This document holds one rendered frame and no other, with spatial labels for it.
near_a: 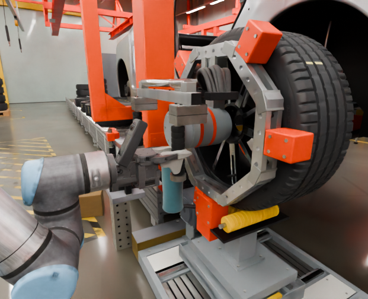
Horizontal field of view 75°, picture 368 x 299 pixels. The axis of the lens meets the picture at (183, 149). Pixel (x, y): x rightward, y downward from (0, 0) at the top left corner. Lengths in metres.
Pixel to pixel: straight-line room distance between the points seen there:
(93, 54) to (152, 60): 1.94
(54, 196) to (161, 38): 0.95
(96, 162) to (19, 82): 13.12
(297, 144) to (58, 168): 0.53
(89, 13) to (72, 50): 10.79
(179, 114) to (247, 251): 0.78
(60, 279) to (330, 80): 0.78
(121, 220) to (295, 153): 1.16
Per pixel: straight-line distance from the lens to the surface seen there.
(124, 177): 0.59
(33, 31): 13.83
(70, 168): 0.54
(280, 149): 0.64
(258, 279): 1.17
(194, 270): 1.31
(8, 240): 0.45
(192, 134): 0.78
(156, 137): 1.29
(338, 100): 0.82
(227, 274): 1.16
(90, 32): 3.18
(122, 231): 1.60
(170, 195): 0.99
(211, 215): 0.95
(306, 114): 0.71
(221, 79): 0.65
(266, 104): 0.66
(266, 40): 0.72
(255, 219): 0.97
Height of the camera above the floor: 1.01
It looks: 16 degrees down
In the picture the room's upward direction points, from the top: straight up
